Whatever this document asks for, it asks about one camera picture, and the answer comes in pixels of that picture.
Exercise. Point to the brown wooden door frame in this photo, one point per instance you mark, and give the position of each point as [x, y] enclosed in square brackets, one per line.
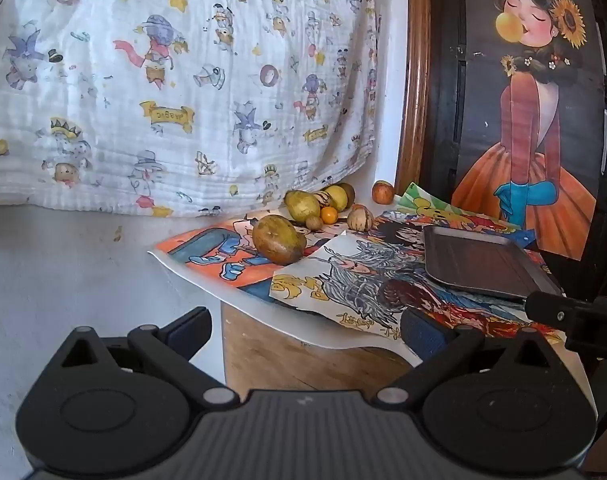
[416, 85]

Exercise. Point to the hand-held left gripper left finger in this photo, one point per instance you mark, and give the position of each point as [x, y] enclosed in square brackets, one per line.
[191, 327]

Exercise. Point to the red black manga drawing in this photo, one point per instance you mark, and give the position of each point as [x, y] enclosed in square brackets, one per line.
[403, 230]

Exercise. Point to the small brown nut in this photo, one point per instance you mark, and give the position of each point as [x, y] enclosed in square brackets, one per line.
[314, 223]

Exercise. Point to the wooden table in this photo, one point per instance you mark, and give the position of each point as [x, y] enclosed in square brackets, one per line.
[283, 360]

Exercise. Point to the yellow green cartoon drawing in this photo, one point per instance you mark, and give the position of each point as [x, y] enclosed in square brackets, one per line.
[433, 207]

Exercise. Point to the small green mango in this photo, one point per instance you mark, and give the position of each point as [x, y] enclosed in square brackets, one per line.
[301, 205]

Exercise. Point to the brown kiwi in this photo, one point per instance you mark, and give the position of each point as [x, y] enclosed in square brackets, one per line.
[350, 195]

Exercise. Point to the yellow lemon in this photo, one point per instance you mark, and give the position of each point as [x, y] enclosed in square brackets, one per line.
[337, 197]

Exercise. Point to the large yellow-green mango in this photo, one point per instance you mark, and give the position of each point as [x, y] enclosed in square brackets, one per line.
[278, 240]

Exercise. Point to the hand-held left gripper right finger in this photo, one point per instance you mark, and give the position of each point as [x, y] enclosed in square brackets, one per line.
[423, 335]

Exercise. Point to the girl wall poster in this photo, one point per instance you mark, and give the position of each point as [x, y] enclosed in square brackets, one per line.
[528, 135]

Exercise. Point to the red apple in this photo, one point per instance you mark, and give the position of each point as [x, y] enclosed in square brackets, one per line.
[383, 192]

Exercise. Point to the black door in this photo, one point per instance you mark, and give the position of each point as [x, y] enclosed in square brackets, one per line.
[446, 110]

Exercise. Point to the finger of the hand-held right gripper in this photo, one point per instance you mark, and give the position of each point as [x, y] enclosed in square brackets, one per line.
[551, 310]

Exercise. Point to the orange cartoon boys drawing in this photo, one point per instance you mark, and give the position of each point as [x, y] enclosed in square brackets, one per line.
[208, 247]

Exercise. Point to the dark metal tray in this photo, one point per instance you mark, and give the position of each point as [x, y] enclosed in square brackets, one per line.
[483, 260]

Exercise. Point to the white cartoon printed blanket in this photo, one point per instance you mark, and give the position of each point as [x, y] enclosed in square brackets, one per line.
[183, 110]

